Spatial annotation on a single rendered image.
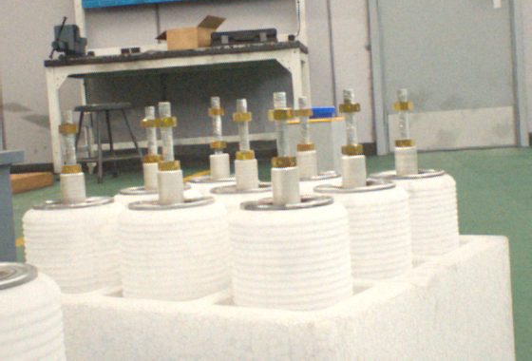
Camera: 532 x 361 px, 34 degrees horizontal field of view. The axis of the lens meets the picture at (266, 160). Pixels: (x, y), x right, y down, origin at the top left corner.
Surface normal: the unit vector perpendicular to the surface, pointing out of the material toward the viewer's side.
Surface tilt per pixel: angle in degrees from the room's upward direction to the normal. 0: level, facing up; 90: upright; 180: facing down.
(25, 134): 90
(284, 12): 90
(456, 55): 90
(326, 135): 90
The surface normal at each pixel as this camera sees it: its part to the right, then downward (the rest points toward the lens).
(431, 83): -0.13, 0.06
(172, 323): -0.54, 0.08
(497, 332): 0.84, -0.03
